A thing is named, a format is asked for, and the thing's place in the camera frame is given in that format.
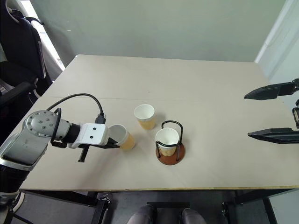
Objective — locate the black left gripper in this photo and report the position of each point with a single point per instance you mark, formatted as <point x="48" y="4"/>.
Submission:
<point x="83" y="154"/>

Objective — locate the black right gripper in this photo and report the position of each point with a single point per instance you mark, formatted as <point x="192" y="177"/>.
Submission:
<point x="296" y="116"/>

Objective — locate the brown ribbed paper cup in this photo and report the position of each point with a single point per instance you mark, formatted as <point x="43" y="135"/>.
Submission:
<point x="166" y="138"/>
<point x="129" y="142"/>
<point x="147" y="123"/>

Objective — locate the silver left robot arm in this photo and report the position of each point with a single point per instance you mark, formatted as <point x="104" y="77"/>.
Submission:
<point x="23" y="142"/>

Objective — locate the dark grey rounded shape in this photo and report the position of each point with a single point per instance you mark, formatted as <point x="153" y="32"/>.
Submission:
<point x="192" y="217"/>
<point x="141" y="215"/>

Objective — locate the black office chair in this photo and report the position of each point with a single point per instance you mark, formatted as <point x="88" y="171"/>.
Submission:
<point x="16" y="58"/>

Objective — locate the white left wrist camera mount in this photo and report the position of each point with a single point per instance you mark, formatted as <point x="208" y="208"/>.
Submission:
<point x="93" y="135"/>

